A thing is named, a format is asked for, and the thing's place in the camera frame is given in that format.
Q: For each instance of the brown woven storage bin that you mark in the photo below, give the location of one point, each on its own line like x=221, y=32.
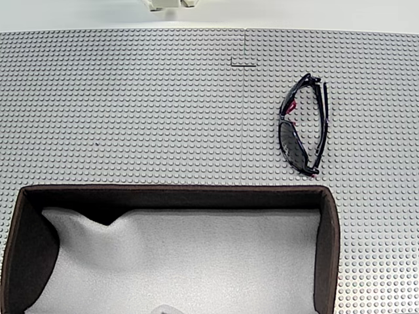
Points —
x=163, y=196

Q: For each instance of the white felt bin liner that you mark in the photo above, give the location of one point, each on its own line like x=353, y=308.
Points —
x=196, y=261

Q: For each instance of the black sunglasses with red accents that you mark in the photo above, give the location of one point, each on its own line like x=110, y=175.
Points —
x=289, y=140

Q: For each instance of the small clear studded plate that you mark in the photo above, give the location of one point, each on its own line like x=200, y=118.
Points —
x=244, y=61

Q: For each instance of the grey studded baseplate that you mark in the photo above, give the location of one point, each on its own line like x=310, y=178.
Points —
x=370, y=163
x=114, y=114

